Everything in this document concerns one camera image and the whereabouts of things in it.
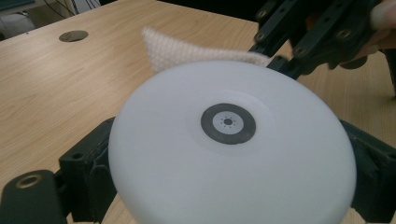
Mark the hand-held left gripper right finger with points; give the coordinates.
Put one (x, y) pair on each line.
(376, 174)

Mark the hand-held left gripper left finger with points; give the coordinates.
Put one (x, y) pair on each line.
(85, 174)

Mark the beige quilted cloth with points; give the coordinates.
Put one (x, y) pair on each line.
(174, 51)

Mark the grey round table grommet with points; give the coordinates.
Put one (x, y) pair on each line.
(73, 36)

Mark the grey rounded object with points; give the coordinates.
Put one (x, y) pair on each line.
(15, 25)

